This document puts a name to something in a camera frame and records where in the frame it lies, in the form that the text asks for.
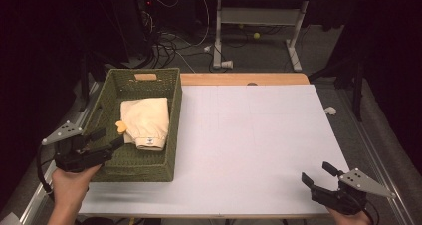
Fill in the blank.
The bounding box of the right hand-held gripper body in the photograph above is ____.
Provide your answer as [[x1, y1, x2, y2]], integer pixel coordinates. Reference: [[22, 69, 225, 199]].
[[310, 167, 397, 216]]

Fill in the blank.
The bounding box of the person's right hand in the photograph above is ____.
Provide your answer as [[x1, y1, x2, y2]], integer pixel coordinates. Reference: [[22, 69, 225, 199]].
[[326, 206, 373, 225]]

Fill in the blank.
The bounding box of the green woven basket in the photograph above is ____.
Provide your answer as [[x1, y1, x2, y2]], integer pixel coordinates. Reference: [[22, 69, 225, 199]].
[[79, 67, 183, 183]]

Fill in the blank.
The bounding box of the person's left hand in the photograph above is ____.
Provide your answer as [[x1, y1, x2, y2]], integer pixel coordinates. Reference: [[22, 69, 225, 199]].
[[51, 164, 103, 216]]

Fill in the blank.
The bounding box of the black metal stand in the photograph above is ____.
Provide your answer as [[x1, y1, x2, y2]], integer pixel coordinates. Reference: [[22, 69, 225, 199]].
[[308, 49, 366, 123], [79, 49, 108, 113]]

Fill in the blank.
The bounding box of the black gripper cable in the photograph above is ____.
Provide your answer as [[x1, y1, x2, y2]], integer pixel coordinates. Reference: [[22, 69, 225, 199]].
[[35, 144, 57, 203], [360, 199, 381, 225]]

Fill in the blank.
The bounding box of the cream garment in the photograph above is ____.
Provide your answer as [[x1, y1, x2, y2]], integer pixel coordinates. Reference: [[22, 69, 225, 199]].
[[114, 97, 170, 152]]

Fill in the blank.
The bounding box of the white desk frame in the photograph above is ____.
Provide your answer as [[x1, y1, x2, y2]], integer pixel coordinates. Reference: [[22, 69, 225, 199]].
[[198, 0, 354, 73]]

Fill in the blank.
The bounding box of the aluminium table rail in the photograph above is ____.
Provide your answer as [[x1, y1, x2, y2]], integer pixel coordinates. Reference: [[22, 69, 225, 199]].
[[337, 89, 416, 225], [0, 81, 103, 225]]

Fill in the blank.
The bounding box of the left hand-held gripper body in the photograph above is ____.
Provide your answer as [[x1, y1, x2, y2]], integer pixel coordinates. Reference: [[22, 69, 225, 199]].
[[41, 119, 114, 174]]

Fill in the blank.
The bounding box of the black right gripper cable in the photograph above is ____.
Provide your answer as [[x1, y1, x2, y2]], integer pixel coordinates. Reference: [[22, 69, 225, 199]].
[[360, 199, 381, 225]]

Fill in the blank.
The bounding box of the tangle of floor cables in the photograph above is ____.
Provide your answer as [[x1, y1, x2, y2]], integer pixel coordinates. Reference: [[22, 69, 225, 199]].
[[140, 0, 217, 74]]

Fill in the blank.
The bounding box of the white table sheet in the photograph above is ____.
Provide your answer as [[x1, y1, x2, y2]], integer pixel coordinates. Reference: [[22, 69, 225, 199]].
[[79, 84, 351, 217]]

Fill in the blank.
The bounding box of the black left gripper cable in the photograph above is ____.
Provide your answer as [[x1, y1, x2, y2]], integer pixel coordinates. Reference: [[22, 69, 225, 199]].
[[35, 144, 57, 203]]

